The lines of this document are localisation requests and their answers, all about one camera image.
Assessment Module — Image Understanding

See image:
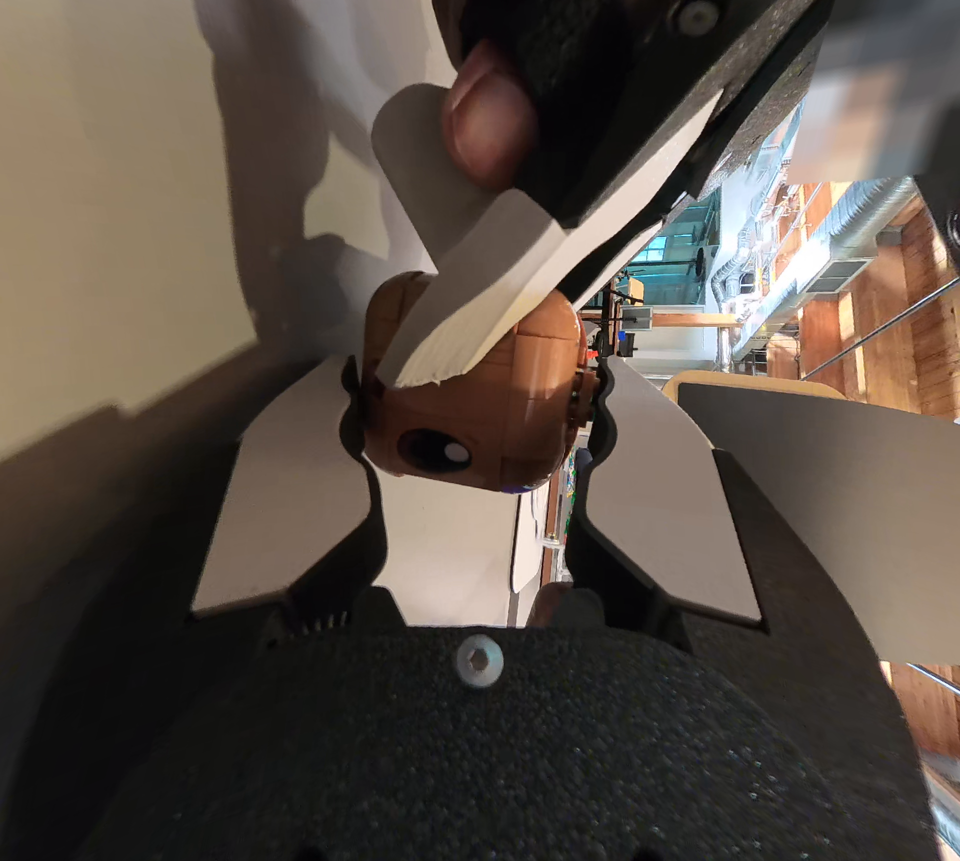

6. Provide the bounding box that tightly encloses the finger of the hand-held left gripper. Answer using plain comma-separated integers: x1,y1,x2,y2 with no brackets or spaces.
371,83,573,391
556,87,727,313

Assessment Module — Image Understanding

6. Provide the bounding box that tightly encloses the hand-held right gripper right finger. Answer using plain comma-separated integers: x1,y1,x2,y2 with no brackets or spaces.
564,354,765,626

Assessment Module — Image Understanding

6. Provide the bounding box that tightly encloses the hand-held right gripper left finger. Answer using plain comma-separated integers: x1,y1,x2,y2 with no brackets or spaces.
191,354,390,615

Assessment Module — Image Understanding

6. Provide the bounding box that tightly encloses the brown lego head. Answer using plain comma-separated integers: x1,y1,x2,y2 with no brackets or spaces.
361,270,601,495

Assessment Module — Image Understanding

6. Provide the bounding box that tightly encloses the person's left hand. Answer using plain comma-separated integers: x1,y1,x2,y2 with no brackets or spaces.
429,0,744,191

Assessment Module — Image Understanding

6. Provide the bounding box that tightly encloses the person's right hand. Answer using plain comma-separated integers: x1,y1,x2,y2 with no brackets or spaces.
527,579,575,628

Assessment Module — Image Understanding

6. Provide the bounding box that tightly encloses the long silver air duct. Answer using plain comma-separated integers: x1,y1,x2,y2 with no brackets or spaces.
712,249,807,356

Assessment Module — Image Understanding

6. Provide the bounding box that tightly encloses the grey duct vent box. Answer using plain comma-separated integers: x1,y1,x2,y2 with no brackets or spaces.
798,257,875,296

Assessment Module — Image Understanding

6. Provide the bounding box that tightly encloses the large silver air duct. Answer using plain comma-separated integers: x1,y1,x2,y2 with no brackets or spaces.
795,177,931,262

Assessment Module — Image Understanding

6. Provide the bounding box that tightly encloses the black ceiling rail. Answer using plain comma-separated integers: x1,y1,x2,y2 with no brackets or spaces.
801,276,960,382

